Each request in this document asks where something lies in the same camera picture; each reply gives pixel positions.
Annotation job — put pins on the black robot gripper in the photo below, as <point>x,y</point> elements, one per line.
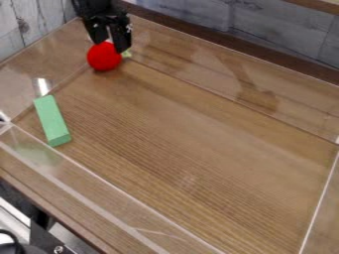
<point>91,10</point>

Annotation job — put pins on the red strawberry toy fruit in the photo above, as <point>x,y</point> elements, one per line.
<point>103,58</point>

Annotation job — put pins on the green rectangular block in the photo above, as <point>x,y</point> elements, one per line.
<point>52,121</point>

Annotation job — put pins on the clear acrylic tray wall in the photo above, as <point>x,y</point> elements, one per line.
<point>204,151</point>

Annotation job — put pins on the black metal bracket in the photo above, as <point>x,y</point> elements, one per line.
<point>53,239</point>

